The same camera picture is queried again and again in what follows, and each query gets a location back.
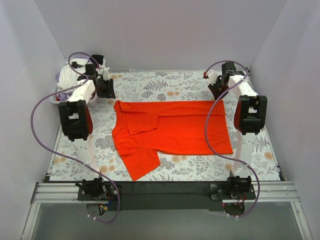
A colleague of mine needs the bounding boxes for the orange t shirt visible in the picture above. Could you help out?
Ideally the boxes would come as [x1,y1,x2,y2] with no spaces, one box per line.
[111,100,233,181]

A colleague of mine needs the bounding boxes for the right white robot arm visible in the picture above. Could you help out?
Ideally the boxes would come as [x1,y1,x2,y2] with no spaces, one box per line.
[203,61,268,200]

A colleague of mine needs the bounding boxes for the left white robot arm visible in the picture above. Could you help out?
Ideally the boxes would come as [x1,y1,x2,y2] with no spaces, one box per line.
[58,61,116,200]

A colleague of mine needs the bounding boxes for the black garment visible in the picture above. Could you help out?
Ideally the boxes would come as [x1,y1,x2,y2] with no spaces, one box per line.
[90,54,104,66]

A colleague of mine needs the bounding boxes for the white t shirt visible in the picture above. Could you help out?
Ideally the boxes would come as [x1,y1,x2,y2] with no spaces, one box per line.
[56,56,106,92]

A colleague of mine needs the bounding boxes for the white laundry basket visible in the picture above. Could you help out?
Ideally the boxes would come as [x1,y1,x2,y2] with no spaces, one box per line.
[50,58,96,104]

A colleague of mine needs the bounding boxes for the purple garment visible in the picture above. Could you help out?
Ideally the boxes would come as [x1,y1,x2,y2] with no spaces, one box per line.
[55,91,73,102]

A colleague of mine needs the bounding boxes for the floral table mat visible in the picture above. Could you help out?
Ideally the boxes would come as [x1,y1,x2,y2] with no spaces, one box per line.
[49,70,280,183]

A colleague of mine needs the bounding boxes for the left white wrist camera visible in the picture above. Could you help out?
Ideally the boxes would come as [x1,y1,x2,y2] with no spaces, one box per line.
[97,65,110,81]

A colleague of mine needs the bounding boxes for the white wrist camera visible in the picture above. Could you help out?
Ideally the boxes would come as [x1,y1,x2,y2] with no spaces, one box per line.
[97,65,110,81]
[203,70,219,85]

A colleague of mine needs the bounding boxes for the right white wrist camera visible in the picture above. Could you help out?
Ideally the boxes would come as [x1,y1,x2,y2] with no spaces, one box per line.
[203,70,219,85]

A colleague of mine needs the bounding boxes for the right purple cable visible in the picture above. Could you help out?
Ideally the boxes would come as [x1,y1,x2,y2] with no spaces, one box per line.
[204,59,261,218]

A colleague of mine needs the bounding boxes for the purple cable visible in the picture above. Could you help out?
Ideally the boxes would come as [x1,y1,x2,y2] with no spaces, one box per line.
[30,51,122,224]
[204,59,261,218]

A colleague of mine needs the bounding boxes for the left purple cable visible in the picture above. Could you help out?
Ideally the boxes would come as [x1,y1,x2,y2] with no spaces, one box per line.
[30,51,122,224]

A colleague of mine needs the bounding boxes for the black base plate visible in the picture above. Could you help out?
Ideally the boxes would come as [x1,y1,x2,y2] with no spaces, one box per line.
[75,180,258,212]

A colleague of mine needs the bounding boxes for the aluminium frame rail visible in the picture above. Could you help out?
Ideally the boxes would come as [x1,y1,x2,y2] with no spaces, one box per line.
[31,182,79,203]

